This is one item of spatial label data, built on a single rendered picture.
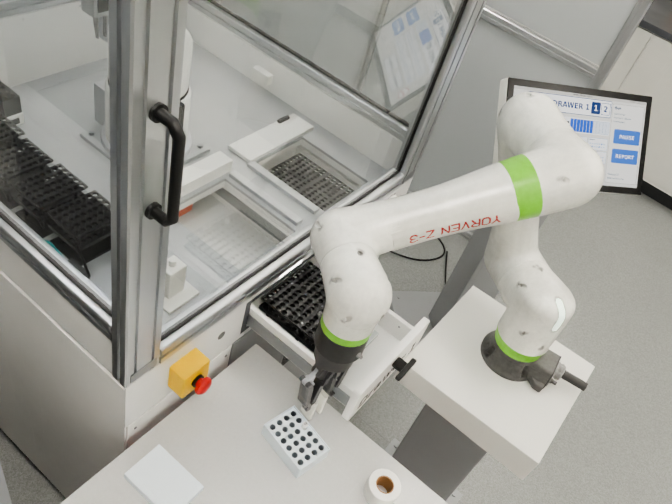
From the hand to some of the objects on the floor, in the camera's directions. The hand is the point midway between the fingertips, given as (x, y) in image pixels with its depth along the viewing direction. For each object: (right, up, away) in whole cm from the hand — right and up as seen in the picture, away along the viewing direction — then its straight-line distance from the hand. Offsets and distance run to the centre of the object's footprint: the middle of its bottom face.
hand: (314, 403), depth 129 cm
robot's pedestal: (+28, -53, +87) cm, 105 cm away
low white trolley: (-29, -74, +46) cm, 92 cm away
